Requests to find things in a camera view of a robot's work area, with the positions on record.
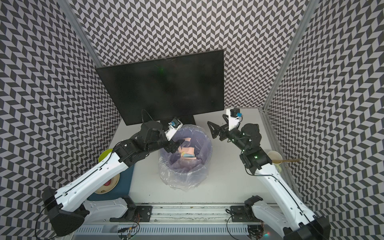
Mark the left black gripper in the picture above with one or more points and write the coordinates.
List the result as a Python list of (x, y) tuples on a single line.
[(172, 145)]

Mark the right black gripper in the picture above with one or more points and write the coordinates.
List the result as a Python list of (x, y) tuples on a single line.
[(216, 127)]

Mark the pink square sticky note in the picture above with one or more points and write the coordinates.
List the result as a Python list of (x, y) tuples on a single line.
[(189, 150)]

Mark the blue narrow sticky note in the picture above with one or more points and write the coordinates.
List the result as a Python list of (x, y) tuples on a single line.
[(189, 156)]

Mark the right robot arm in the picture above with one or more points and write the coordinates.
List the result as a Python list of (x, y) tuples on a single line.
[(295, 221)]

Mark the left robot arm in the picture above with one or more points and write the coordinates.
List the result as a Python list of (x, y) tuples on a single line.
[(68, 208)]

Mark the black monitor stand base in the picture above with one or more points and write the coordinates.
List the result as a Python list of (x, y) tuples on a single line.
[(185, 120)]

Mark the black computer monitor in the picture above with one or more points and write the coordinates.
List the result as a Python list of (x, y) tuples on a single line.
[(167, 88)]

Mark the purple bin with plastic liner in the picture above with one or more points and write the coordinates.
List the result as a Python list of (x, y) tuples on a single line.
[(182, 173)]

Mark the white paper cup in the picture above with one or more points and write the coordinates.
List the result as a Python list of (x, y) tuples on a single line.
[(275, 157)]

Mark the cream plate with red item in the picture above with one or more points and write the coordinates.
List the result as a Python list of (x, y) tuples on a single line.
[(108, 186)]

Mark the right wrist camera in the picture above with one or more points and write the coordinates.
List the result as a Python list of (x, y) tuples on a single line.
[(234, 118)]

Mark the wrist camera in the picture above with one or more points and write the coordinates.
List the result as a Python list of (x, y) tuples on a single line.
[(173, 127), (234, 118)]

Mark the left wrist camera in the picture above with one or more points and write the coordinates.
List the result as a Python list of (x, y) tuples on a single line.
[(173, 127)]

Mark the aluminium mounting rail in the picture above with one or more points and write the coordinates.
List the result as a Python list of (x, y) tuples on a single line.
[(192, 213)]

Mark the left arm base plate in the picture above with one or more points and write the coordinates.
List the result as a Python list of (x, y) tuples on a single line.
[(139, 214)]

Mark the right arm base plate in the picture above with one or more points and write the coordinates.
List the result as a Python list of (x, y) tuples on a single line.
[(242, 214)]

